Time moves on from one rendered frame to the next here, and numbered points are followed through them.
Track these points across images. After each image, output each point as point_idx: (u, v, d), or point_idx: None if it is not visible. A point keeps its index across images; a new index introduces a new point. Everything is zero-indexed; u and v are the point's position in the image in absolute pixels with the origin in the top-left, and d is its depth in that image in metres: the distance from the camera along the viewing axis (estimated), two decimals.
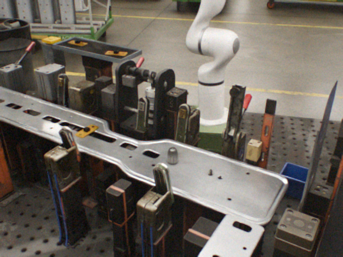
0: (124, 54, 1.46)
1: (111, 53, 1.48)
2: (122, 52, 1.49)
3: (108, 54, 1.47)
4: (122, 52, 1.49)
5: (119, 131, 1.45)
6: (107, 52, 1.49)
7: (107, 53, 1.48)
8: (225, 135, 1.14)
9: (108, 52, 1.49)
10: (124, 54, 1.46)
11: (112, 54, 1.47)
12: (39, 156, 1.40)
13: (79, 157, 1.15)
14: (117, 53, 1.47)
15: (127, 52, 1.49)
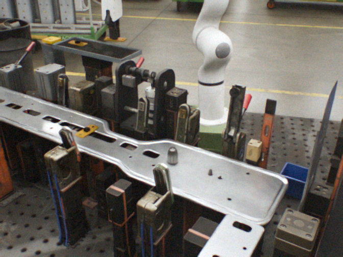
0: (123, 40, 1.44)
1: (109, 39, 1.45)
2: (121, 37, 1.46)
3: (107, 40, 1.44)
4: (121, 37, 1.46)
5: (119, 131, 1.45)
6: (105, 38, 1.46)
7: (106, 39, 1.45)
8: (225, 135, 1.14)
9: (107, 37, 1.47)
10: (123, 40, 1.44)
11: (111, 40, 1.44)
12: (39, 156, 1.40)
13: (79, 157, 1.15)
14: (116, 39, 1.44)
15: (126, 38, 1.46)
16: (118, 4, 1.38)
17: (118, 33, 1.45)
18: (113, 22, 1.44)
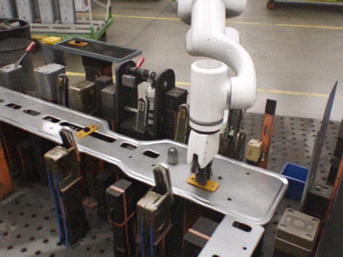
0: (214, 189, 1.00)
1: (195, 182, 1.02)
2: (212, 181, 1.03)
3: (192, 182, 1.02)
4: (211, 181, 1.03)
5: (119, 131, 1.45)
6: (190, 178, 1.04)
7: (190, 181, 1.03)
8: (225, 135, 1.14)
9: (192, 177, 1.04)
10: (213, 189, 1.00)
11: (196, 183, 1.02)
12: (39, 156, 1.40)
13: (79, 157, 1.15)
14: None
15: (218, 184, 1.02)
16: (212, 145, 0.94)
17: (207, 175, 1.02)
18: None
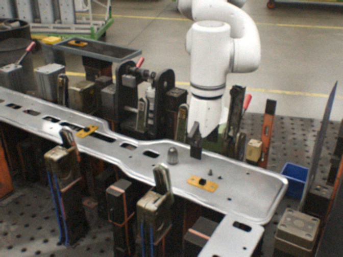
0: (213, 190, 1.00)
1: (194, 183, 1.03)
2: (212, 182, 1.03)
3: (191, 183, 1.02)
4: (211, 182, 1.03)
5: (119, 131, 1.45)
6: (190, 179, 1.04)
7: (190, 182, 1.03)
8: (225, 135, 1.14)
9: (192, 178, 1.05)
10: (212, 190, 1.00)
11: (196, 184, 1.02)
12: (39, 156, 1.40)
13: (79, 157, 1.15)
14: (203, 185, 1.02)
15: (218, 185, 1.02)
16: (214, 112, 0.90)
17: (215, 138, 0.99)
18: None
